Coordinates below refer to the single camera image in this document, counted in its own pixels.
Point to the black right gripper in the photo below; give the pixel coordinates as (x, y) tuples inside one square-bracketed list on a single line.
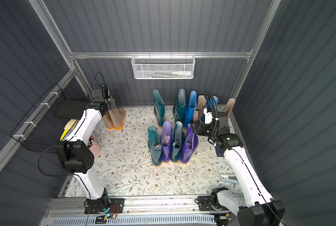
[(203, 129)]

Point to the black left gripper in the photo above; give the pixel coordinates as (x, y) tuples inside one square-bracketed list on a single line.
[(107, 103)]

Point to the beige rain boot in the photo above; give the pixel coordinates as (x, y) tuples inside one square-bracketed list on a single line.
[(201, 102), (108, 121), (229, 106), (117, 116)]

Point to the dark teal boot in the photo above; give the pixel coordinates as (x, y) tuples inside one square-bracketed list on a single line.
[(179, 108), (159, 107)]

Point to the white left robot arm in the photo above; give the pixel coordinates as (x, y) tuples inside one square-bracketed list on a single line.
[(75, 156)]

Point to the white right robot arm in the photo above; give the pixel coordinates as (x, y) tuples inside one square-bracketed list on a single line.
[(257, 207)]

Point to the blue rain boot right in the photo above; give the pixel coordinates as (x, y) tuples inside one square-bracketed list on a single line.
[(216, 100)]

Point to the blue rain boot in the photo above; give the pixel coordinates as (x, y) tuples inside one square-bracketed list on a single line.
[(191, 105), (216, 100)]

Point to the blue rain boot left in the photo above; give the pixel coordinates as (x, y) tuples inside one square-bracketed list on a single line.
[(191, 105)]

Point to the dark blue book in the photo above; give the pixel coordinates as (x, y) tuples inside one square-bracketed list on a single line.
[(219, 151)]

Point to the teal front boot right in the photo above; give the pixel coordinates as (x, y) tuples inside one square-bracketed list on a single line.
[(177, 142)]

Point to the purple front boot right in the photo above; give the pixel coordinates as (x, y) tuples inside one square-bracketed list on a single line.
[(189, 146)]

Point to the purple boot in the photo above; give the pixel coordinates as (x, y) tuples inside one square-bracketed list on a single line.
[(189, 146), (166, 141)]

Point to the yellow notepad in basket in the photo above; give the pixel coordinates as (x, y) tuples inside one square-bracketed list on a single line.
[(69, 127)]

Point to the purple front boot left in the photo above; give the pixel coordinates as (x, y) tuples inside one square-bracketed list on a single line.
[(166, 141)]

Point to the pink cup of markers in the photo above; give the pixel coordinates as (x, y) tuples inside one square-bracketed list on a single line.
[(94, 147)]

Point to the white bottle in basket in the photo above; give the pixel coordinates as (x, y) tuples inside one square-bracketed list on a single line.
[(182, 73)]

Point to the teal front boot left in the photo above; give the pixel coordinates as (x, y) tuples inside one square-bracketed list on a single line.
[(154, 145)]

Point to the floral floor mat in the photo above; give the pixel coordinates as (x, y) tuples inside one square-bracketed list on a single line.
[(124, 166)]

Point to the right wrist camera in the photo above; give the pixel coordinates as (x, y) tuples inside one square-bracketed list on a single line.
[(208, 117)]

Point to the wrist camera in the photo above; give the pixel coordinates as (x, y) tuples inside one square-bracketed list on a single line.
[(208, 117), (102, 92)]

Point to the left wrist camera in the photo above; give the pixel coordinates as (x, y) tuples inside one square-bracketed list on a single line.
[(102, 92)]

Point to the black wire wall basket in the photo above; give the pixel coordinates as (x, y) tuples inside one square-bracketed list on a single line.
[(43, 124)]

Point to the white wire mesh basket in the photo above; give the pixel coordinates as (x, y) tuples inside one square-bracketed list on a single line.
[(159, 67)]

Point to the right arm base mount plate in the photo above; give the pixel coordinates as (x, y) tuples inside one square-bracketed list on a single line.
[(206, 203)]

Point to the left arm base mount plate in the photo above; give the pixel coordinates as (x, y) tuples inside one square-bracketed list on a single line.
[(114, 205)]

